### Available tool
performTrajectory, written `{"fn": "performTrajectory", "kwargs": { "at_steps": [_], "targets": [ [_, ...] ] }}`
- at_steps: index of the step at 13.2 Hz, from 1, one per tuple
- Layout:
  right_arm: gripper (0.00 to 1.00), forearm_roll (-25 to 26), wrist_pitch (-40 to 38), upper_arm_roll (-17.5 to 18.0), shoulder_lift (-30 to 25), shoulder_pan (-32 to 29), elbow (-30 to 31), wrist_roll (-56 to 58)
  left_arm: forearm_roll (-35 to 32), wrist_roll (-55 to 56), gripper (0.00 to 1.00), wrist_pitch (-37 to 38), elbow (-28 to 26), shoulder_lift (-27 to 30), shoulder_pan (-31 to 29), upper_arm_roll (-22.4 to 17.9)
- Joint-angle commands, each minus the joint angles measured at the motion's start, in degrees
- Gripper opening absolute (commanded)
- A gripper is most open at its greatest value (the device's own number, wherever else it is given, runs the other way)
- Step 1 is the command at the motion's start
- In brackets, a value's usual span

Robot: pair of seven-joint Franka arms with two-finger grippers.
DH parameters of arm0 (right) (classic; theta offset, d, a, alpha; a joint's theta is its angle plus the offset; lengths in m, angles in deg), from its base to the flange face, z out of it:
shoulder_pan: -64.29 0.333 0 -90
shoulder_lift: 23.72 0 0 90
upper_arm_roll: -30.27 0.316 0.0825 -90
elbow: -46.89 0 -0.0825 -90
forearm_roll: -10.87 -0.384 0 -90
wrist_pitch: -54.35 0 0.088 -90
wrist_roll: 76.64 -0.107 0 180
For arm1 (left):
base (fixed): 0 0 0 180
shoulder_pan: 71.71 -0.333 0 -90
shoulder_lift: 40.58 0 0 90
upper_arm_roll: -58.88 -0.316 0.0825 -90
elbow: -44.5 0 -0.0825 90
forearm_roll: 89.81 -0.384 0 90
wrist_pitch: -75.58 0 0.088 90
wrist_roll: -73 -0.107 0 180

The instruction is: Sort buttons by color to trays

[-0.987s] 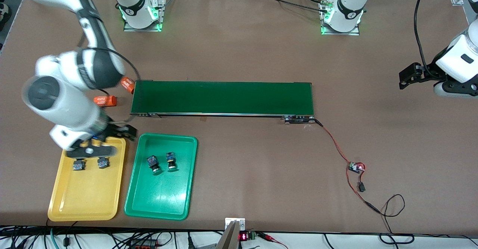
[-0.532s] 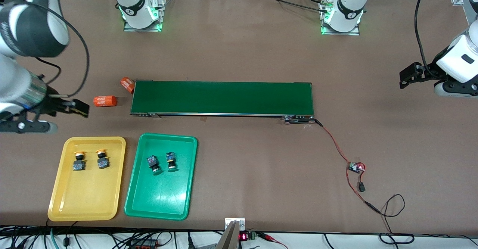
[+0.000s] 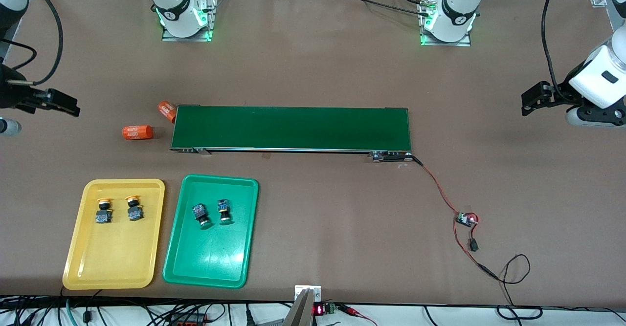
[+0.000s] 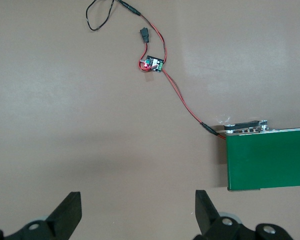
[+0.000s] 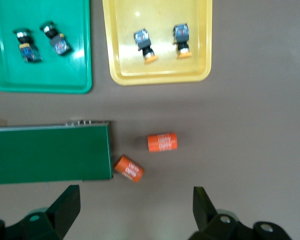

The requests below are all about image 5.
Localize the green conveyor belt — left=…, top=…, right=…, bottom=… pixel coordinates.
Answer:
left=0, top=119, right=114, bottom=186

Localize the yellow push button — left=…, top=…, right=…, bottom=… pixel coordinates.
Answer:
left=172, top=23, right=193, bottom=60
left=133, top=28, right=159, bottom=65

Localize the yellow plastic tray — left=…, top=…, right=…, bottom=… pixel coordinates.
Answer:
left=101, top=0, right=213, bottom=87

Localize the green push button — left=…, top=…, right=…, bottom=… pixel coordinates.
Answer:
left=39, top=21, right=73, bottom=57
left=12, top=28, right=43, bottom=64

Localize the orange cylinder battery cell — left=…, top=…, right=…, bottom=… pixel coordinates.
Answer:
left=146, top=132, right=178, bottom=153
left=113, top=154, right=145, bottom=184

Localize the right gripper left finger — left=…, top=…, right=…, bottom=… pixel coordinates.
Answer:
left=0, top=184, right=81, bottom=240

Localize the green plastic tray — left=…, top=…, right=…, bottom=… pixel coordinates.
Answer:
left=0, top=0, right=93, bottom=95

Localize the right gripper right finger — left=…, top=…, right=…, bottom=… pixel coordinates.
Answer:
left=188, top=186, right=293, bottom=240

